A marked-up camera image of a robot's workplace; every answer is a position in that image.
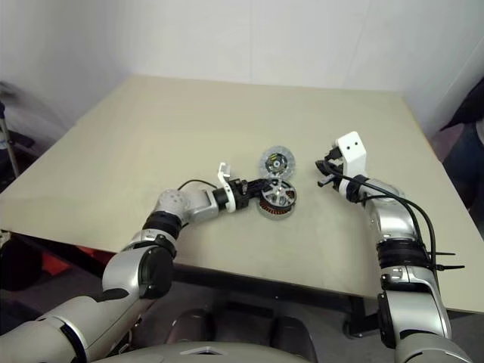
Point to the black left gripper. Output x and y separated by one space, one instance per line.
240 194

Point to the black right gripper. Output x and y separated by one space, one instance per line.
334 166

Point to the silver motor stator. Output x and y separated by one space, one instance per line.
279 193

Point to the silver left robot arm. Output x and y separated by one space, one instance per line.
125 272

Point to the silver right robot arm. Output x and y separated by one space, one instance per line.
393 223

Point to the round perforated silver lid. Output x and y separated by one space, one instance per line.
277 163

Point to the motor housing with copper windings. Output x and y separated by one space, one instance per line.
275 215

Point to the person in dark clothes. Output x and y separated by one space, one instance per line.
467 151

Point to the black table leg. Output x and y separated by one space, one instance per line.
359 317

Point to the dark rounded shape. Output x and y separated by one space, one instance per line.
191 327

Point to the grey robot torso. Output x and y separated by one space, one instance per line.
234 353

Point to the red object under table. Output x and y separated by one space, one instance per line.
56 262

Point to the metal stand pole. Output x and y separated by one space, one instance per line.
9 143

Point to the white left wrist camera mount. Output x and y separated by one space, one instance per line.
229 196

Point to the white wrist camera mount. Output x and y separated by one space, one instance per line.
353 151
229 196

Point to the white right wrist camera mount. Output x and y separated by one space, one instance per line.
353 151

